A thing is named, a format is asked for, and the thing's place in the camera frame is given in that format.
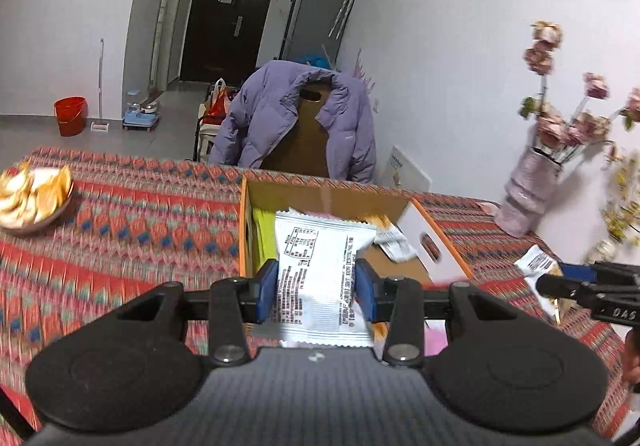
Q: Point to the red plastic bucket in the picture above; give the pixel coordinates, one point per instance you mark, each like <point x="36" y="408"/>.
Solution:
<point x="71" y="118"/>

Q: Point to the packets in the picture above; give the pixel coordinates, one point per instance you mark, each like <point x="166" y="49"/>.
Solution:
<point x="397" y="243"/>

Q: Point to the grey refrigerator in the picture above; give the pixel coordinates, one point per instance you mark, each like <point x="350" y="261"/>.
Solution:
<point x="310" y="23"/>

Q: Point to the white mop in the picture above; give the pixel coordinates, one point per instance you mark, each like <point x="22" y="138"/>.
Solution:
<point x="101" y="85"/>

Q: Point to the white floral vase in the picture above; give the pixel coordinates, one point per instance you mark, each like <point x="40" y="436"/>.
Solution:
<point x="602" y="253"/>

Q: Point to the person's right hand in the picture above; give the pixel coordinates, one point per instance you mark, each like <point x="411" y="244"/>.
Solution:
<point x="633" y="358"/>

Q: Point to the red cardboard box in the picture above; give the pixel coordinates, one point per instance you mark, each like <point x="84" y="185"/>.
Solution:
<point x="325" y="201"/>

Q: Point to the dark entrance door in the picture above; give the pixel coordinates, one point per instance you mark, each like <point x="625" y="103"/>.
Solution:
<point x="210" y="35"/>

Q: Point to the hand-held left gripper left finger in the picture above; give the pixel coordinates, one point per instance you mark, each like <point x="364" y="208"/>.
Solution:
<point x="267" y="293"/>

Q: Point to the green snack packet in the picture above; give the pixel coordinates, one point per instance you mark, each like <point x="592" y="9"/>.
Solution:
<point x="264" y="236"/>

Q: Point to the red shopping bag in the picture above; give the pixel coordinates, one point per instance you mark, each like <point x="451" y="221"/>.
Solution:
<point x="217" y="100"/>

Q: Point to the blue pet feeder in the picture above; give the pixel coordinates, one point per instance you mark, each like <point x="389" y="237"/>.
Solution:
<point x="141" y="118"/>

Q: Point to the white orange snack packet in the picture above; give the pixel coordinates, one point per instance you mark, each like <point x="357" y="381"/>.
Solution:
<point x="532" y="263"/>

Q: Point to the wooden plate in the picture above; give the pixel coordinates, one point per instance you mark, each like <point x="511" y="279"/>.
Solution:
<point x="55" y="218"/>

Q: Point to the pink snack packet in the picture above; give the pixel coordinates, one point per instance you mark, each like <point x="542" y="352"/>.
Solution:
<point x="436" y="338"/>

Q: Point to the yellow flower branches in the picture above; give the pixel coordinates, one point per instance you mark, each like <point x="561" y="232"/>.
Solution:
<point x="622" y="206"/>

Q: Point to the pink ribbed vase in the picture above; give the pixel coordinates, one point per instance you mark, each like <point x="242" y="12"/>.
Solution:
<point x="530" y="191"/>

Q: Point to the pale dried grass bunch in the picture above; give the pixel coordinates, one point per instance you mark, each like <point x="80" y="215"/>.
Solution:
<point x="364" y="73"/>

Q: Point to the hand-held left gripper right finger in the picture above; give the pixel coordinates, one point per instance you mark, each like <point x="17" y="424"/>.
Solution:
<point x="365" y="293"/>

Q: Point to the small white cart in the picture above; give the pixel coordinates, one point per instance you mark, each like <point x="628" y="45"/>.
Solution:
<point x="205" y="140"/>

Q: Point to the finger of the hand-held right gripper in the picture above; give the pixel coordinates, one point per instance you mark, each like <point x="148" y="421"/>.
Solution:
<point x="577" y="270"/>
<point x="562" y="287"/>

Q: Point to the tall brown cardboard box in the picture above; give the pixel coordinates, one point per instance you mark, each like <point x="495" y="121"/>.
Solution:
<point x="305" y="140"/>

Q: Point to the folded pale umbrella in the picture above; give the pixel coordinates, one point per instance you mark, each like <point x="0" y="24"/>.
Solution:
<point x="345" y="5"/>

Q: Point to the dried pink rose bouquet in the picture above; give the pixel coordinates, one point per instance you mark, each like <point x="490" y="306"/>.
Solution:
<point x="570" y="125"/>

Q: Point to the white leaning board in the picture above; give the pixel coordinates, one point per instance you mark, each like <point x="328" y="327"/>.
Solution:
<point x="407" y="170"/>

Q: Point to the white interior door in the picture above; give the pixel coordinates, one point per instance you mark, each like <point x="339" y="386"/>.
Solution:
<point x="172" y="10"/>

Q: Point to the purple puffer jacket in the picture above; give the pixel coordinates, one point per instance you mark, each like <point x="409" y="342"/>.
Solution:
<point x="265" y="115"/>

